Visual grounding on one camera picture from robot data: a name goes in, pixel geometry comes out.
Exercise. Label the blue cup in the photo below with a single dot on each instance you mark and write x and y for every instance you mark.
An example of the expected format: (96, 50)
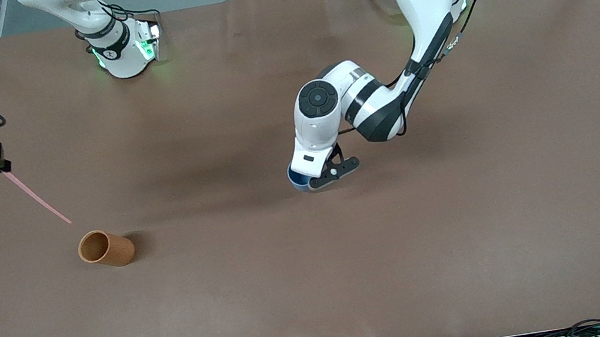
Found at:
(296, 180)

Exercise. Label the pink chopstick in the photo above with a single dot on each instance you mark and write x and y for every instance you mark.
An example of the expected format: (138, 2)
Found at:
(37, 197)

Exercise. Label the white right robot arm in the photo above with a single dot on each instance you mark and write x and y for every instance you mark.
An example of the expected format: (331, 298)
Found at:
(120, 58)

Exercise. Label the orange cup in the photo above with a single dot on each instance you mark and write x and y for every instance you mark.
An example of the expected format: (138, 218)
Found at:
(119, 252)

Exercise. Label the brown table cover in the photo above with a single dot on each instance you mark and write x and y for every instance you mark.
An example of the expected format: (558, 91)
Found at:
(293, 282)

